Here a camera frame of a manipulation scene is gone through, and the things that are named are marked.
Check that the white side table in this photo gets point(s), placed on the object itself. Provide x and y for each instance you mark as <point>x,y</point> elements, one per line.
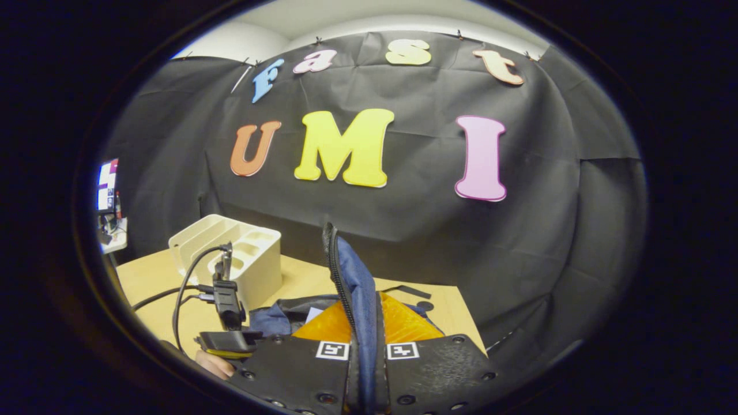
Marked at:
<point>115,236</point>

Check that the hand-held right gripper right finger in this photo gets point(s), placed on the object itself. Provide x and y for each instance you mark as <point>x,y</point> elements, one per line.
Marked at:
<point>438,369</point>

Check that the white plastic bookshelf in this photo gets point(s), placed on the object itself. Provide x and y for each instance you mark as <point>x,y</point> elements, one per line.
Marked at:
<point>259,265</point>

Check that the computer monitor screen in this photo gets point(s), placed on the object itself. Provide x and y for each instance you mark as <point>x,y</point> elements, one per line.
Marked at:
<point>106,184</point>

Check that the black backdrop cloth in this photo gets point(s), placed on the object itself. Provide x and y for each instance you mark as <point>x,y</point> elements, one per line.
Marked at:
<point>403,230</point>

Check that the blue schoolbag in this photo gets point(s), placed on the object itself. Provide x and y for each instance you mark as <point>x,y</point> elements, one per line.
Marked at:
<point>360,288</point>

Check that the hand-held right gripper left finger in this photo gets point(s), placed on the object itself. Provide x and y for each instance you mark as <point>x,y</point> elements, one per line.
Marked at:
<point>288,369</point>

